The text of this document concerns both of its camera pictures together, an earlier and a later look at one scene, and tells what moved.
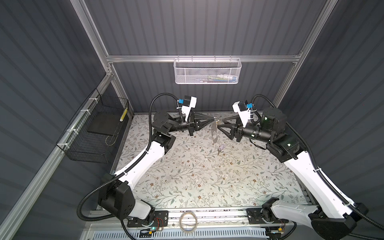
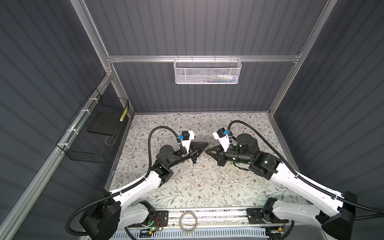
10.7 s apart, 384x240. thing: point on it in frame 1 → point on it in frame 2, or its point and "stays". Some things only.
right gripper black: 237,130 → 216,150
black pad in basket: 105,123 stays
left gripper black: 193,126 → 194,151
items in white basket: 217,78 stays
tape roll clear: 180,220 stays
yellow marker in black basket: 123,114 stays
